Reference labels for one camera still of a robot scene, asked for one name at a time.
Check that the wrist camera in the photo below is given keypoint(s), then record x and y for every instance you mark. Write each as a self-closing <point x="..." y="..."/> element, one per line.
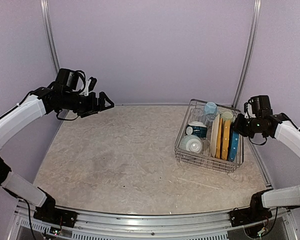
<point x="248" y="111"/>
<point x="88" y="86"/>

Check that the beige plate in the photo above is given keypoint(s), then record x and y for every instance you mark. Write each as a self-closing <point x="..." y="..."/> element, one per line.
<point x="214" y="135"/>

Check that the front aluminium rail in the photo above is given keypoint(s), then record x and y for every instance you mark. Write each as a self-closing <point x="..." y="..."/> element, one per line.
<point x="94" y="225"/>

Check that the light blue cup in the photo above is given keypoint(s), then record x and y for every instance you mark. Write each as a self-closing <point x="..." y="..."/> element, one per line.
<point x="210" y="109"/>

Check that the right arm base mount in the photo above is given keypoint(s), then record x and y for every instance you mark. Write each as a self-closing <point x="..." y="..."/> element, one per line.
<point x="246" y="216"/>

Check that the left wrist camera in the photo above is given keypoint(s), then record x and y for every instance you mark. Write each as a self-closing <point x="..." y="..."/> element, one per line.
<point x="88" y="86"/>

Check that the pale green cup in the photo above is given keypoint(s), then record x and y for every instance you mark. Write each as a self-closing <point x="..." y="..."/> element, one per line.
<point x="227" y="116"/>

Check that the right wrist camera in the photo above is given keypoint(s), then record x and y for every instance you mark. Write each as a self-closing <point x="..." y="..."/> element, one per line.
<point x="248" y="111"/>

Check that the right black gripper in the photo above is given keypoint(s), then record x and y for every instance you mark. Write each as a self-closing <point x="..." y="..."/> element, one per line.
<point x="238" y="126"/>

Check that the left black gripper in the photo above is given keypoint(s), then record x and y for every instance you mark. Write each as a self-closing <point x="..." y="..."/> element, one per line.
<point x="93" y="106"/>

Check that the left aluminium frame post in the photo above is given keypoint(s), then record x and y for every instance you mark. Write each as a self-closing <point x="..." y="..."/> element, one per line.
<point x="45" y="12"/>

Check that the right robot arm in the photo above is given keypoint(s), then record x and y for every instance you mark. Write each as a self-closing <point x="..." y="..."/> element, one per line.
<point x="284" y="131"/>

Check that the yellow polka dot plate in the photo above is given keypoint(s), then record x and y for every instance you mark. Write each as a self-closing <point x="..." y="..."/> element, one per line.
<point x="225" y="139"/>

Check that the blue polka dot plate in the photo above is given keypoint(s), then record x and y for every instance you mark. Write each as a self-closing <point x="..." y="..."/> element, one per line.
<point x="233" y="146"/>

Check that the metal wire dish rack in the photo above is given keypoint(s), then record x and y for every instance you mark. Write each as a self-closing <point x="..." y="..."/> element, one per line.
<point x="204" y="159"/>

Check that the right aluminium frame post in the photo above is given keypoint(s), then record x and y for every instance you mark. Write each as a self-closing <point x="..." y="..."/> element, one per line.
<point x="248" y="52"/>

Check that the dark teal white bowl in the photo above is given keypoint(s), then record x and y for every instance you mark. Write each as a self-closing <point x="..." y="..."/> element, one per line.
<point x="196" y="128"/>

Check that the aluminium frame post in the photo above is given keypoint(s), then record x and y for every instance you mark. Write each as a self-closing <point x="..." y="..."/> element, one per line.
<point x="248" y="52"/>
<point x="45" y="12"/>

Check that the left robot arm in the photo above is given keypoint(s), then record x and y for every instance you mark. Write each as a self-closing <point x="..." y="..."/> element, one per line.
<point x="38" y="103"/>

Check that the clear drinking glass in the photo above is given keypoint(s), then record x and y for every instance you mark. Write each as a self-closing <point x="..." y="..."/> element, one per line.
<point x="197" y="115"/>

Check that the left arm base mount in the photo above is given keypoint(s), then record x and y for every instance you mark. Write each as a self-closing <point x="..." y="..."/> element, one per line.
<point x="56" y="216"/>

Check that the light green checked bowl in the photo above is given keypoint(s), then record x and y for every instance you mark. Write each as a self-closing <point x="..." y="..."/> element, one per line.
<point x="191" y="143"/>

